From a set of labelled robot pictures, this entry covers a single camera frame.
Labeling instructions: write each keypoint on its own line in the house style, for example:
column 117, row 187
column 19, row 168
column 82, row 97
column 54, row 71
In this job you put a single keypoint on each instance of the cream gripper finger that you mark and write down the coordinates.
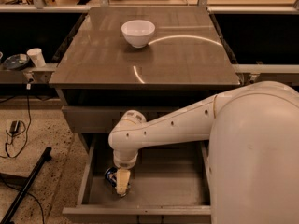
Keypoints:
column 122, row 177

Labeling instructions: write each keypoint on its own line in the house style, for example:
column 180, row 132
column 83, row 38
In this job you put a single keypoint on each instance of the blue pepsi can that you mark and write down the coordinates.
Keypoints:
column 110, row 176

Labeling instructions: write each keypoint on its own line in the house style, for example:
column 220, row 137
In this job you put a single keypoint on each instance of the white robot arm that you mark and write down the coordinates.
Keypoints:
column 253, row 158

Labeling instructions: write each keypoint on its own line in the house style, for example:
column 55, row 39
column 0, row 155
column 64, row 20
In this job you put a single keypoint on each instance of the open grey middle drawer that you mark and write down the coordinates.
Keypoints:
column 167, row 186

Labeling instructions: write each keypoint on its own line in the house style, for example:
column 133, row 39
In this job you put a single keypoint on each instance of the closed grey top drawer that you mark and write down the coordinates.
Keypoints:
column 102, row 119

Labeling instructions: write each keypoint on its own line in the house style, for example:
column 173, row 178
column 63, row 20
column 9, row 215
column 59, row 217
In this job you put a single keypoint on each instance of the grey drawer cabinet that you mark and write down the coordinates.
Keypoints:
column 184, row 61

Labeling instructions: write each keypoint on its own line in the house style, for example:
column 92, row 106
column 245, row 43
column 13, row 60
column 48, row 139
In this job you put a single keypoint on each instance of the black pole on floor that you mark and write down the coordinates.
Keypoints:
column 45, row 156

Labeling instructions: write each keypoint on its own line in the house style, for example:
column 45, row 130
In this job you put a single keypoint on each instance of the black power adapter left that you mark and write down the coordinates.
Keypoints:
column 14, row 127

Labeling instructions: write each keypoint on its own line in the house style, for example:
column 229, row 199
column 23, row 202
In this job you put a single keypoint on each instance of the white ceramic bowl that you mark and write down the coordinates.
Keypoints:
column 138, row 33

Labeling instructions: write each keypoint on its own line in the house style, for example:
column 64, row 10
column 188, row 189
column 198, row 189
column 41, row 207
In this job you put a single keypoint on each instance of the white paper cup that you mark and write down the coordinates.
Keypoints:
column 36, row 56

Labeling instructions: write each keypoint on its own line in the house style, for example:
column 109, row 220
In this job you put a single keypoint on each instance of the dark blue plate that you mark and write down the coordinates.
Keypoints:
column 16, row 62

